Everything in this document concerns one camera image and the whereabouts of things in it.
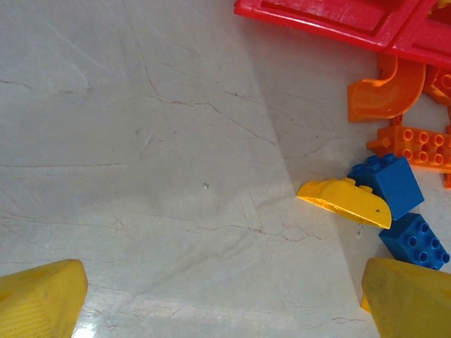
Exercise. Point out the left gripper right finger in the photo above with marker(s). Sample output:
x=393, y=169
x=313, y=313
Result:
x=412, y=303

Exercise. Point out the yellow curved lego brick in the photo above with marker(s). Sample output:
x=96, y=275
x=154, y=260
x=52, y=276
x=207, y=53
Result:
x=349, y=202

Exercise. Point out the red plastic bin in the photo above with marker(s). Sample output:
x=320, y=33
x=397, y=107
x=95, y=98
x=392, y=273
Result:
x=423, y=42
x=317, y=14

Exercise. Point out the blue lego brick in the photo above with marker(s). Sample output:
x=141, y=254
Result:
x=394, y=186
x=412, y=243

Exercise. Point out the large orange curved lego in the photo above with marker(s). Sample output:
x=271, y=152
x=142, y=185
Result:
x=380, y=98

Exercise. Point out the long orange studded lego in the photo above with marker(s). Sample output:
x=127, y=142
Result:
x=415, y=148

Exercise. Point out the orange lego brick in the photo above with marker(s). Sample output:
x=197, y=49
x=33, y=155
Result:
x=442, y=84

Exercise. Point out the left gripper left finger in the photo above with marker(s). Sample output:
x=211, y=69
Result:
x=38, y=303

